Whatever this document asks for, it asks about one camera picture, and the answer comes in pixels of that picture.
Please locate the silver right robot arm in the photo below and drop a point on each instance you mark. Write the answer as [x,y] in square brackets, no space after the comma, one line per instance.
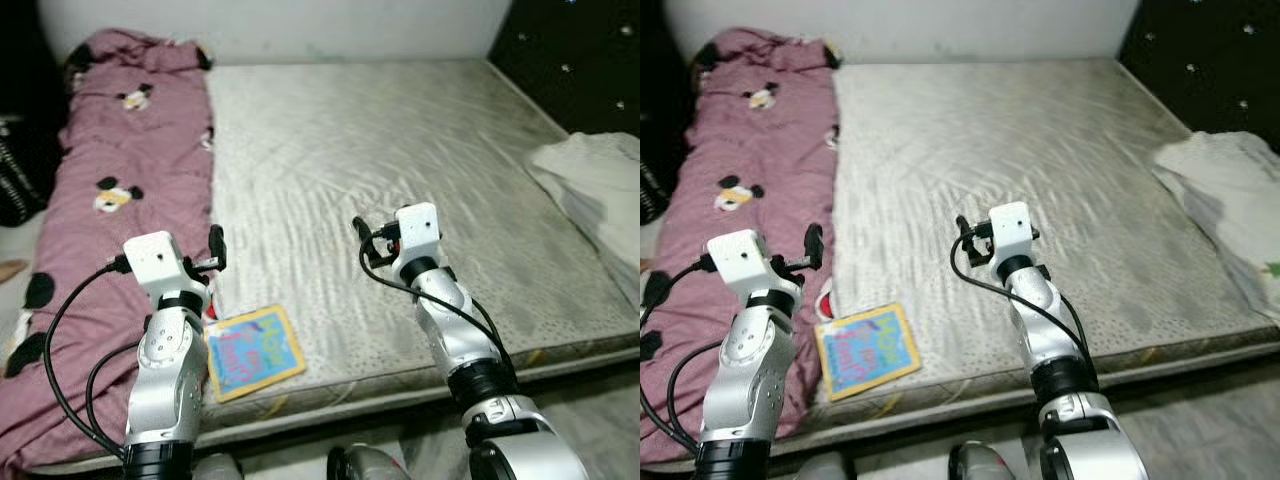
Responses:
[450,330]
[1050,330]

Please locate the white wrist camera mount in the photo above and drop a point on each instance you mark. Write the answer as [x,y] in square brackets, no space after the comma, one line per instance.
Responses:
[418,230]
[158,260]
[742,258]
[1010,230]

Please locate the silver robot leg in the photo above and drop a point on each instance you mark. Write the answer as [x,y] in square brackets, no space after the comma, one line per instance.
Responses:
[822,470]
[220,470]
[985,465]
[365,465]

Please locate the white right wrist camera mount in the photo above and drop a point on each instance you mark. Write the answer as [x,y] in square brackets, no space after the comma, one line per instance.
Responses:
[1010,230]
[418,230]

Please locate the black tufted headboard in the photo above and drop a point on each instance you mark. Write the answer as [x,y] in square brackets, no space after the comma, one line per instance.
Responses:
[1200,50]
[570,50]

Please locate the colourful children's book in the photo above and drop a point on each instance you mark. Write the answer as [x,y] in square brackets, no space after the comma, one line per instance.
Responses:
[865,352]
[255,355]

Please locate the silver right robot leg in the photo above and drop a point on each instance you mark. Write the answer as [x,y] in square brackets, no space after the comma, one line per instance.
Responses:
[985,465]
[365,465]

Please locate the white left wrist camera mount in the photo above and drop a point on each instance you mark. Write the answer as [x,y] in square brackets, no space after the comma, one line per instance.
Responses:
[742,258]
[158,260]

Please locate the white pillow with green tree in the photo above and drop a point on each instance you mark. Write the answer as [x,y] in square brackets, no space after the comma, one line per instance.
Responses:
[1230,190]
[600,190]

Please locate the silver left robot leg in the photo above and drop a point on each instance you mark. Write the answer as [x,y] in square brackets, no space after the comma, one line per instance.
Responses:
[822,470]
[220,470]

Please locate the white quilted mattress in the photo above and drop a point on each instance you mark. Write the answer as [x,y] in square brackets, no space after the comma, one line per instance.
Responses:
[1000,150]
[380,150]

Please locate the black ribbed object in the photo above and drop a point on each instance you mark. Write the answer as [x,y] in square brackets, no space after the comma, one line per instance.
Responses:
[652,195]
[20,180]

